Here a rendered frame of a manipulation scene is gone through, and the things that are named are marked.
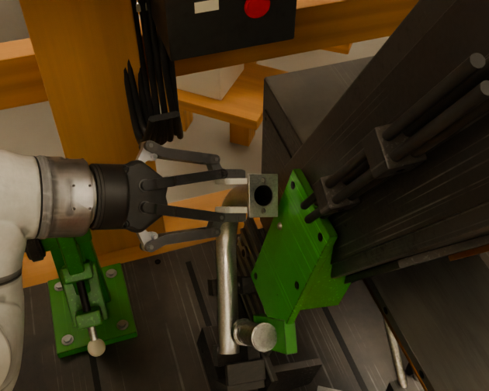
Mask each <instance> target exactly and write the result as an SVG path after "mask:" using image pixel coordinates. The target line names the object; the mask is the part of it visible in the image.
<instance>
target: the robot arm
mask: <svg viewBox="0 0 489 391"><path fill-rule="evenodd" d="M139 150H140V151H139V153H138V155H137V157H136V160H135V161H130V162H128V163H126V164H90V165H89V166H88V163H87V161H86V160H85V159H84V158H82V159H68V158H65V159H64V158H63V157H50V156H45V155H38V156H30V155H23V154H17V153H14V152H11V151H7V150H3V149H0V391H13V388H14V386H15V384H16V381H17V379H18V376H19V370H20V367H21V361H22V354H23V337H24V317H25V310H24V292H23V281H22V266H23V255H24V252H25V249H26V242H27V240H29V239H40V240H42V239H46V238H58V237H82V236H84V235H85V234H86V233H87V232H88V229H89V228H90V229H91V230H116V229H126V230H129V231H131V232H134V233H136V234H137V236H138V239H139V241H140V246H139V247H140V249H141V250H142V251H147V252H154V251H156V250H157V249H159V248H161V247H163V246H165V245H167V244H177V243H182V242H187V241H192V240H202V239H207V238H212V237H219V236H220V232H221V231H220V228H221V225H222V224H223V223H226V222H244V221H246V213H248V207H247V206H216V208H215V212H212V211H206V210H200V209H190V208H184V207H178V206H169V205H168V203H167V199H166V193H167V190H168V187H173V186H177V185H186V184H191V183H197V182H205V181H211V180H215V184H216V185H243V184H247V179H246V178H245V170H243V169H224V168H222V167H221V165H220V157H219V156H218V155H216V154H207V153H201V152H195V151H184V150H179V149H172V148H167V147H163V146H161V145H159V144H157V143H155V142H154V141H152V140H148V141H144V142H141V143H140V144H139ZM156 159H163V160H169V161H181V162H187V163H193V164H205V165H206V166H207V169H208V171H198V172H193V173H187V174H181V175H172V176H165V177H162V176H161V175H159V174H158V173H157V172H156V171H155V170H153V169H152V168H150V167H149V166H148V165H146V164H145V163H146V161H155V160H156ZM162 216H174V217H181V218H187V219H193V220H205V221H209V222H208V224H207V227H199V228H193V229H188V230H177V231H172V232H167V233H161V234H157V233H156V232H153V231H149V232H147V231H146V229H147V228H148V227H149V226H150V225H151V224H153V223H154V222H155V221H157V220H158V219H159V218H161V217H162Z"/></svg>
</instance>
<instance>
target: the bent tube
mask: <svg viewBox="0 0 489 391"><path fill-rule="evenodd" d="M262 178H264V180H265V181H264V182H261V179H262ZM222 206H247V207H248V217H278V174H247V185H238V186H236V187H234V188H232V190H230V191H229V193H228V194H227V195H226V197H225V199H224V201H223V203H222ZM262 209H264V210H265V212H264V213H262V212H261V210H262ZM237 228H238V222H226V223H223V224H222V225H221V228H220V231H221V232H220V236H219V237H216V258H217V307H218V331H219V353H220V354H222V355H233V354H237V353H239V352H240V348H239V344H237V343H235V342H234V340H233V338H232V336H231V328H232V327H233V325H234V323H235V322H236V321H237V320H238V279H237V256H236V236H237Z"/></svg>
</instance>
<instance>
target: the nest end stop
mask: <svg viewBox="0 0 489 391"><path fill-rule="evenodd" d="M215 382H216V388H217V389H219V390H221V391H248V390H252V389H260V388H265V380H262V381H257V382H249V383H244V384H240V385H235V386H227V385H226V379H217V380H215Z"/></svg>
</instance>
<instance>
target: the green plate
mask: <svg viewBox="0 0 489 391"><path fill-rule="evenodd" d="M313 192H314V191H313V189H312V188H311V186H310V184H309V182H308V180H307V179H306V177H305V175H304V173H303V172H302V170H301V169H300V168H294V169H293V170H292V173H291V175H290V178H289V181H288V182H287V185H286V188H285V190H284V193H283V196H282V198H281V200H280V202H279V205H278V217H273V220H272V223H271V225H270V228H269V231H268V233H267V235H266V237H265V241H264V243H263V245H262V249H261V250H260V253H259V255H258V258H257V261H256V263H255V266H254V268H253V270H252V273H251V278H252V281H253V282H254V285H255V288H256V290H257V293H258V296H259V298H260V300H261V302H262V305H263V307H264V310H265V313H266V315H267V317H272V318H276V319H281V320H285V321H286V324H293V323H294V321H295V319H296V318H297V315H298V313H299V312H300V310H307V309H313V308H319V307H326V306H337V305H338V304H339V303H340V302H341V300H342V298H343V296H344V295H345V293H346V291H347V289H348V288H349V286H350V284H351V282H350V283H348V284H345V283H344V282H345V276H342V277H340V278H336V279H332V278H331V268H332V265H331V256H332V251H333V246H334V244H335V242H336V240H337V238H338V235H337V233H336V231H335V229H334V227H333V226H332V224H331V221H330V220H329V219H328V218H326V219H324V220H323V219H321V218H320V217H319V218H317V219H316V220H315V221H313V222H312V223H306V222H305V221H304V218H305V217H306V216H307V215H308V214H310V213H311V212H313V211H314V210H315V209H316V208H317V207H318V206H315V205H314V204H312V205H311V206H310V207H309V208H307V209H301V207H300V204H301V203H302V202H303V201H304V200H305V199H306V198H307V197H308V196H309V195H310V194H312V193H313ZM278 222H281V224H282V229H281V230H279V229H278V228H277V223H278Z"/></svg>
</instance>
